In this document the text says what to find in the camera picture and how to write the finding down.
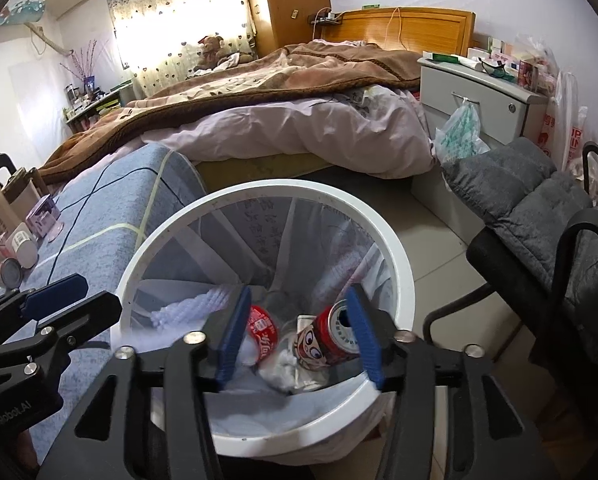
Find wall air conditioner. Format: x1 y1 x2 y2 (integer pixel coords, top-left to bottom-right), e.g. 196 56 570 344
0 0 48 26

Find white round trash bin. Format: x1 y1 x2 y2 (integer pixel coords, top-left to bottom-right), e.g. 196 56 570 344
124 190 400 467
111 178 418 467

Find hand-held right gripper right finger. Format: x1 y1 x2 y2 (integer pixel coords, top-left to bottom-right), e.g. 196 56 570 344
346 284 560 480

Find wooden wardrobe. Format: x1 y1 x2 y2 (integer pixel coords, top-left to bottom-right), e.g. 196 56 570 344
241 0 332 59

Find black chair grey cushion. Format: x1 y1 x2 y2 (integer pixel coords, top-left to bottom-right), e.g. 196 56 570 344
421 142 598 377

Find beige travel mug brown lid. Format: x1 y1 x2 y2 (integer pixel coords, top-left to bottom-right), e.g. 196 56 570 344
1 167 50 226

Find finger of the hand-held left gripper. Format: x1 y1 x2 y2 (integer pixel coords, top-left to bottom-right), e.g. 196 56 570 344
0 274 89 334
0 292 124 377

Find brown blanket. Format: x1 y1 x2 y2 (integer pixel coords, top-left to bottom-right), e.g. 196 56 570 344
39 40 426 187

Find pile of small boxes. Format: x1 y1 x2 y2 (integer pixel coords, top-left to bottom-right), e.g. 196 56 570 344
466 35 556 94

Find orange charging cable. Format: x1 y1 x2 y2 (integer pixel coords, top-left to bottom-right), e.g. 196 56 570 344
382 7 405 51

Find pale pink duvet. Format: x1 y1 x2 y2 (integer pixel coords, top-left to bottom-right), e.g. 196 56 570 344
141 85 438 181

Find heart print curtain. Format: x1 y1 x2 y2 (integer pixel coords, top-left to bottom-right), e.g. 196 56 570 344
103 0 258 101

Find grey padded chair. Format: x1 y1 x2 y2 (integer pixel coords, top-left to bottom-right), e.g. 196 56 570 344
441 137 598 332

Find red cartoon face can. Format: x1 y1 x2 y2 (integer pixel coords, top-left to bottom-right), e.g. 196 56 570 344
293 299 368 367

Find green print plastic bag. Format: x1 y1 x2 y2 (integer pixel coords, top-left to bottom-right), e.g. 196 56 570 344
432 102 491 166

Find wrapped air conditioner pipe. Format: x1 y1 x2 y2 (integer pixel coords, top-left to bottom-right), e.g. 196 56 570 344
26 22 75 56

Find brown teddy bear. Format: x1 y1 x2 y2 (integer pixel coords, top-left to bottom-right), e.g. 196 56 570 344
195 35 230 69

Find white red plastic bags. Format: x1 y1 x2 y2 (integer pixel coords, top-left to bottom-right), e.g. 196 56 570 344
541 72 592 177

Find cluttered desk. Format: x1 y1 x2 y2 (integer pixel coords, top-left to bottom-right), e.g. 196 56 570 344
61 82 138 134

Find white nightstand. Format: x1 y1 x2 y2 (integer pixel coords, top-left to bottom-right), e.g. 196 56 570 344
417 55 548 149

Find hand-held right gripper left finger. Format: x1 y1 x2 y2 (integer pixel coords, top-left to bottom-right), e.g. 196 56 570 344
39 284 254 480

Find clear plastic bottle red label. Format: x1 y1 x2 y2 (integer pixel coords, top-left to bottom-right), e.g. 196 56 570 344
246 304 330 395

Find wooden bed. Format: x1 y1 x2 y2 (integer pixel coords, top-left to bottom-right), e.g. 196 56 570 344
39 6 478 197

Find small headboard shelf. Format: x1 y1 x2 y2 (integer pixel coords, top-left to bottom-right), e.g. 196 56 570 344
308 7 342 26

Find small red white can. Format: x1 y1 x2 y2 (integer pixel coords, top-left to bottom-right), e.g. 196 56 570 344
0 258 24 291
0 230 41 270

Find blue checked tablecloth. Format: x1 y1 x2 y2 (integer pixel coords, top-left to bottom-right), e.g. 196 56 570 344
0 142 210 467

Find vase with flower branches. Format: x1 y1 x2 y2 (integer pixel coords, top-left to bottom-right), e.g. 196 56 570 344
61 39 105 91

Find purple drink carton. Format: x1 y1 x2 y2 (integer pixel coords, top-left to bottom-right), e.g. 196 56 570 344
25 193 62 239

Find flat green box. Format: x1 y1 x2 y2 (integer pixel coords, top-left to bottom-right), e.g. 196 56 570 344
423 51 472 64

